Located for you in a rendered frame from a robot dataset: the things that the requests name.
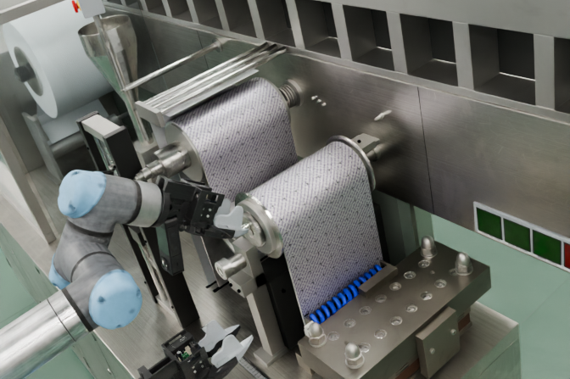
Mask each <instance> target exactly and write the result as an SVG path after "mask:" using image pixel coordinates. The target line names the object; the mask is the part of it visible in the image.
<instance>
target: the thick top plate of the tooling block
mask: <svg viewBox="0 0 570 379"><path fill-rule="evenodd" d="M433 241H434V243H435V245H436V249H437V250H438V253H437V255H435V256H434V257H432V258H425V257H423V256H421V247H419V248H418V249H416V250H415V251H414V252H413V253H411V254H410V255H408V256H407V257H406V258H405V259H403V260H402V261H400V262H399V263H398V264H397V265H396V266H395V267H396V268H397V271H398V275H397V276H395V277H394V278H392V279H391V280H390V281H388V282H387V283H386V284H385V285H383V286H382V287H381V288H379V289H378V290H377V291H376V292H375V293H374V294H372V295H371V296H370V297H369V298H365V297H363V296H362V295H360V294H358V295H357V296H356V297H355V298H353V299H352V300H350V301H349V302H348V303H347V304H346V305H345V306H343V307H342V308H341V309H339V310H338V311H337V312H335V313H334V314H333V315H331V316H330V317H329V318H327V319H326V320H325V321H323V322H322V323H321V324H320V325H321V328H323V331H324V334H325V335H326V336H327V342H326V343H325V344H324V345H323V346H321V347H319V348H315V347H312V346H311V345H310V343H309V339H310V338H309V337H307V336H305V337H303V338H302V339H300V340H299V341H298V345H299V350H300V353H301V356H302V359H303V362H304V363H305V364H306V365H308V366H309V367H310V368H311V369H312V370H313V371H314V372H316V373H317V374H318V375H319V376H321V377H322V378H323V379H389V378H390V377H391V376H392V375H393V374H394V373H395V372H396V371H398V370H399V369H400V368H401V367H402V366H403V365H405V364H406V363H407V362H408V361H409V360H410V359H411V358H413V357H414V356H415V355H416V354H417V353H418V352H417V346H416V337H415V335H416V334H417V333H418V332H419V331H420V330H421V329H422V328H424V327H425V326H426V325H427V324H428V323H430V322H431V321H432V320H433V319H434V318H436V317H437V316H438V315H439V314H440V313H441V312H443V311H444V310H445V309H446V308H447V307H451V308H452V309H454V310H456V315H457V318H458V317H459V316H460V315H461V314H462V313H463V312H465V311H466V310H467V309H468V308H469V307H470V306H471V305H473V304H474V303H475V302H476V301H477V300H478V299H479V298H481V297H482V296H483V295H484V294H485V293H486V292H487V291H488V290H489V289H490V288H491V276H490V266H488V265H486V264H484V263H482V262H480V261H478V260H475V259H473V258H471V257H469V258H470V260H471V262H472V267H473V272H472V273H471V274H470V275H467V276H461V275H459V274H457V273H456V272H455V262H456V256H457V254H458V253H459V252H458V251H456V250H454V249H453V248H450V247H447V246H445V245H444V244H442V243H440V242H437V241H435V240H433ZM348 343H356V344H357V345H358V347H359V349H360V351H361V353H362V355H363V356H364V358H365V363H364V365H363V366H362V367H361V368H358V369H350V368H349V367H348V366H347V365H346V364H345V360H346V358H345V348H346V346H347V344H348Z"/></svg>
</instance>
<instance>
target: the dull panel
mask: <svg viewBox="0 0 570 379"><path fill-rule="evenodd" d="M371 195H372V202H374V203H377V204H379V205H380V208H381V213H382V217H383V227H384V231H385V237H386V242H387V246H388V255H389V260H390V264H391V265H393V266H396V265H397V264H398V263H399V262H400V261H402V260H403V259H405V258H406V257H407V256H408V255H410V254H411V253H413V252H414V251H415V250H416V244H415V238H414V232H413V226H412V220H411V210H410V204H409V203H406V202H404V201H402V200H399V199H397V198H394V197H392V196H390V195H388V194H386V193H384V192H380V191H378V190H377V189H374V190H373V192H372V194H371Z"/></svg>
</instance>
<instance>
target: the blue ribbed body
mask: <svg viewBox="0 0 570 379"><path fill-rule="evenodd" d="M383 267H385V266H384V265H382V266H380V265H374V267H373V268H374V269H372V268H371V269H369V273H368V272H365V273H364V275H363V276H364V277H363V276H360V277H359V278H358V280H359V281H357V280H355V281H354V282H353V284H354V285H352V284H349V285H348V289H349V290H348V289H347V288H344V289H343V293H338V295H337V296H338V297H332V302H331V301H327V306H326V305H322V306H321V311H322V312H321V311H320V310H319V309H317V310H316V311H315V313H316V316H315V315H314V314H310V319H311V320H312V321H314V322H317V323H319V324H321V323H322V322H323V321H325V320H326V319H327V318H329V317H330V316H331V315H333V314H334V313H335V312H337V311H338V310H339V309H341V308H342V307H343V306H345V305H346V304H347V303H348V302H349V301H350V300H352V299H353V298H355V297H356V296H357V295H358V294H359V291H358V287H359V286H360V285H361V284H363V283H364V282H365V281H367V280H368V279H370V278H371V277H372V276H374V275H375V274H376V273H378V272H379V271H380V270H381V269H382V268H383Z"/></svg>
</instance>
